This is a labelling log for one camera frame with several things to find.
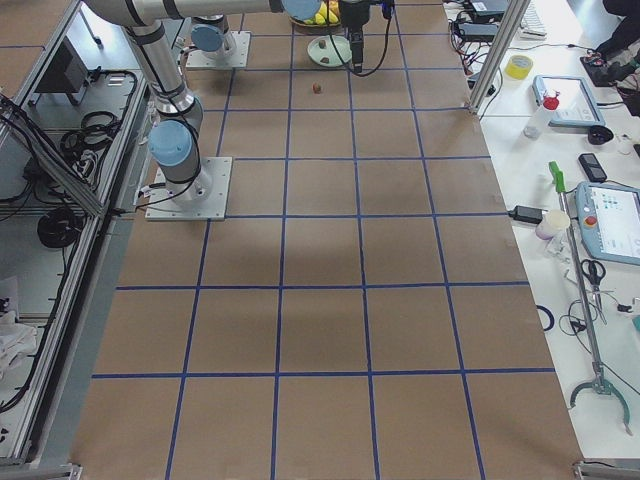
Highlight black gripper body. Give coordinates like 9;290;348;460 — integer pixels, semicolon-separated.
339;0;370;46

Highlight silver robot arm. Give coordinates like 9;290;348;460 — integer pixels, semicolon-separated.
86;1;320;197
178;1;375;76

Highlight pale green plate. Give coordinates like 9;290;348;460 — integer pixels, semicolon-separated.
307;36;351;68

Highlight yellow banana bunch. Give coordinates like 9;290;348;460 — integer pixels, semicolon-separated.
301;0;341;27

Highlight wicker fruit basket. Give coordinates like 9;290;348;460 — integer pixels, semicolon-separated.
290;11;341;28

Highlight yellow tape roll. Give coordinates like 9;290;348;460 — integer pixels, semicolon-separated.
504;54;533;80

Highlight white bottle red cap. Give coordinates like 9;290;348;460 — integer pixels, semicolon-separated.
523;91;559;140

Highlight black power adapter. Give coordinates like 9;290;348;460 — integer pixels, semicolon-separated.
507;205;544;225

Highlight black round cap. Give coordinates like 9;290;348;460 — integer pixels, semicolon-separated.
587;125;614;146

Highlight black phone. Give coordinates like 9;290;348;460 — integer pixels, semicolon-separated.
578;153;608;183

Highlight white purple cup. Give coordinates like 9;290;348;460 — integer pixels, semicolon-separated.
535;210;571;240

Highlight teach pendant grey blue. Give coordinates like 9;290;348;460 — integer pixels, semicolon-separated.
575;182;639;266

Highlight blue tape roll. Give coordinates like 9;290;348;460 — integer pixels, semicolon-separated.
536;304;556;332

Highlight long reacher grabber tool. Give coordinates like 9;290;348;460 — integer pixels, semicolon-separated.
547;160;632;437

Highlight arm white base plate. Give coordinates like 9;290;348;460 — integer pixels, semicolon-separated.
145;157;233;221
186;29;251;70

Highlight aluminium frame post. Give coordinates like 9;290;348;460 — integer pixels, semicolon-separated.
469;0;530;113

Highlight black handled scissors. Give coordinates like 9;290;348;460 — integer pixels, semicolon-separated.
580;259;607;324

